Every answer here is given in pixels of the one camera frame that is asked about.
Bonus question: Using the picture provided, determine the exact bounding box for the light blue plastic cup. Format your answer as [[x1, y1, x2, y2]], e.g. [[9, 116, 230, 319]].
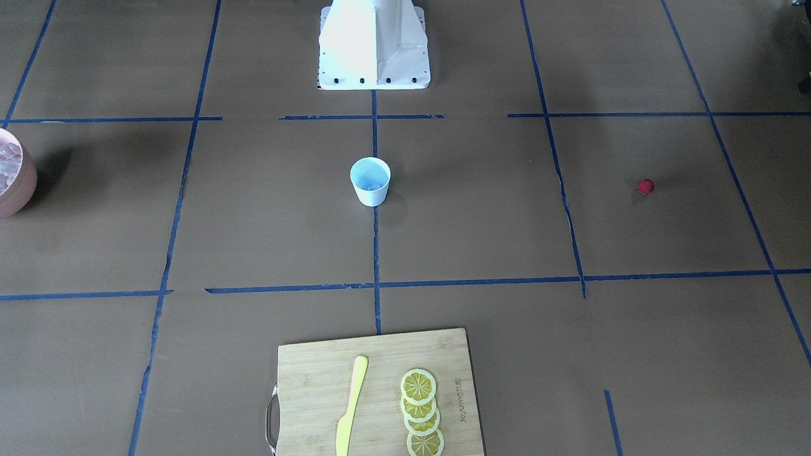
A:
[[350, 158, 392, 207]]

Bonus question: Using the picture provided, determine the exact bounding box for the pile of clear ice cubes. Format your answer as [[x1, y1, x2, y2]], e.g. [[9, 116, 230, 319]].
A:
[[0, 142, 23, 194]]

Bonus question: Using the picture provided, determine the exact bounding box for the wooden cutting board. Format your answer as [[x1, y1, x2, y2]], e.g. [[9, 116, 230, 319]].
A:
[[265, 328, 485, 455]]

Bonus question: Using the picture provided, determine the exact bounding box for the yellow plastic knife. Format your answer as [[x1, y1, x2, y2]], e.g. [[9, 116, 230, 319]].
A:
[[335, 355, 369, 455]]

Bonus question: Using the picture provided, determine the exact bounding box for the red strawberry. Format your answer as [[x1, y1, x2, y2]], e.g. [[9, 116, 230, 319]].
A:
[[637, 179, 655, 194]]

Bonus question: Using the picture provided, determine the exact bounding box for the pink bowl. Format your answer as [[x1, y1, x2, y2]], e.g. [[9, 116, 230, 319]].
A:
[[1, 128, 37, 220]]

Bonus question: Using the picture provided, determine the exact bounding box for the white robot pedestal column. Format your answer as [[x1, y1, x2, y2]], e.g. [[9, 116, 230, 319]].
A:
[[317, 1, 431, 91]]

